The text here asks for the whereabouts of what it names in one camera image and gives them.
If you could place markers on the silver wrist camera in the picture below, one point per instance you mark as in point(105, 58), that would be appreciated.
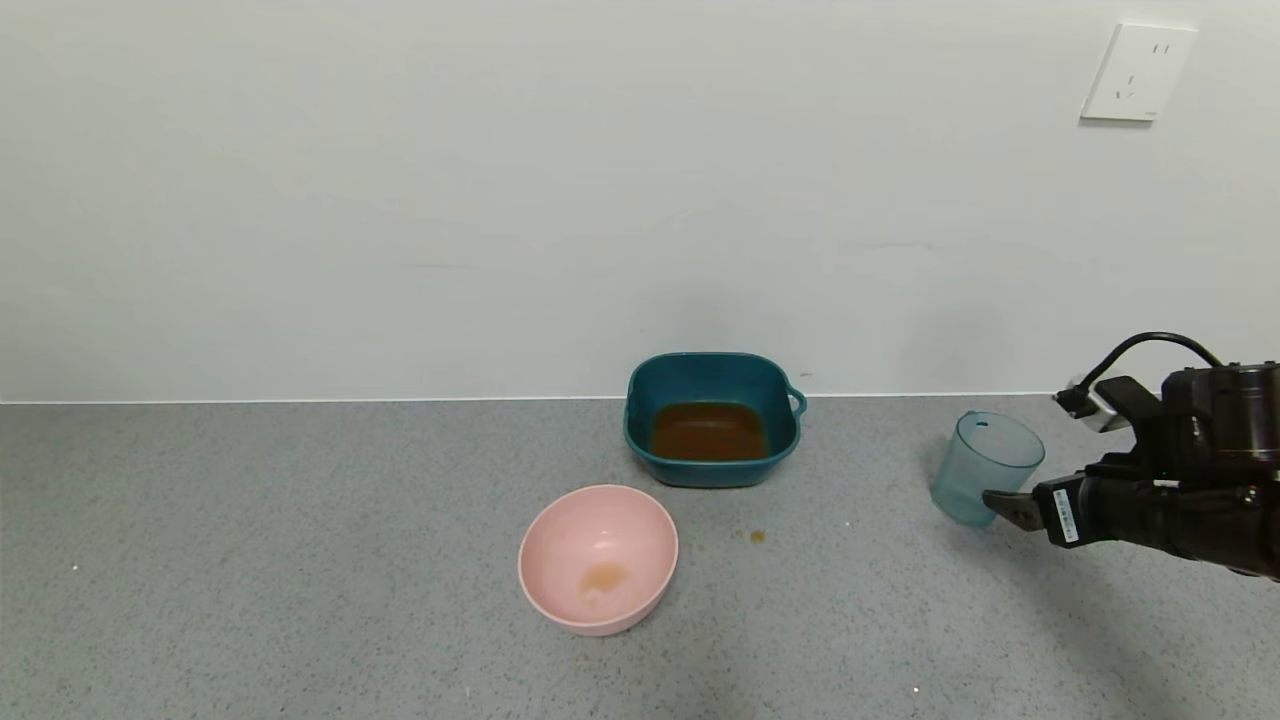
point(1095, 410)

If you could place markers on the brown liquid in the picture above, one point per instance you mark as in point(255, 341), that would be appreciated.
point(710, 432)

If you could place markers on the clear blue ribbed cup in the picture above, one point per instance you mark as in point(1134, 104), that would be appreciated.
point(975, 465)

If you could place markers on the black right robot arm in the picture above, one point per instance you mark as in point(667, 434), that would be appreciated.
point(1230, 410)

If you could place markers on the white wall socket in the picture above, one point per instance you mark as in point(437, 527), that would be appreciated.
point(1138, 72)

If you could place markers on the pink round bowl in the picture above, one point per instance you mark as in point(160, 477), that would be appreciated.
point(600, 530)

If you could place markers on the teal square plastic basin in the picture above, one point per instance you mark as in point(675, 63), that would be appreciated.
point(710, 378)

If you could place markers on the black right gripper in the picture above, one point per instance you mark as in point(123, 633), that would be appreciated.
point(1062, 512)

